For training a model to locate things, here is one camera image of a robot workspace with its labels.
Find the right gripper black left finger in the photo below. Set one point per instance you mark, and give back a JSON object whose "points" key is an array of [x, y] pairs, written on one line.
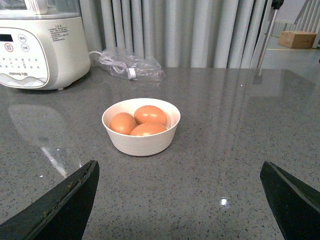
{"points": [[60, 214]]}

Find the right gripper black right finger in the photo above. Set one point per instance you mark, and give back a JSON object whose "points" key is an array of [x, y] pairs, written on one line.
{"points": [[294, 204]]}

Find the brown egg in bowl left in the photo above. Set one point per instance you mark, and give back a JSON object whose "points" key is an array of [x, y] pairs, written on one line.
{"points": [[122, 123]]}

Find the brown egg in bowl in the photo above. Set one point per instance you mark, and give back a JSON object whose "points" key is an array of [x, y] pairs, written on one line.
{"points": [[147, 129], [150, 114], [122, 123]]}

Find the brown egg in bowl front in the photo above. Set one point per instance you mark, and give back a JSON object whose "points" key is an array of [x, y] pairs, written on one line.
{"points": [[147, 129]]}

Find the brown egg in bowl back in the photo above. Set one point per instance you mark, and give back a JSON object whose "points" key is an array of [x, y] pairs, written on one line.
{"points": [[150, 114]]}

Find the cardboard box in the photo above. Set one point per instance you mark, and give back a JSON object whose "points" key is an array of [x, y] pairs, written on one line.
{"points": [[297, 39]]}

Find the white bowl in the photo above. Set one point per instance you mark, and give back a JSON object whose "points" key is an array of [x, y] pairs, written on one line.
{"points": [[142, 146]]}

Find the clear plastic bag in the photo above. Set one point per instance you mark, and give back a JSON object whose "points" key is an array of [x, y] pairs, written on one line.
{"points": [[124, 64]]}

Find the white Joyoung blender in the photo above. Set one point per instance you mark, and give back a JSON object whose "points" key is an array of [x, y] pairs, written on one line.
{"points": [[42, 44]]}

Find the metal tripod stand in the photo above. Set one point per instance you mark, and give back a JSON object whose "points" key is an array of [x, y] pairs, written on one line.
{"points": [[303, 15]]}

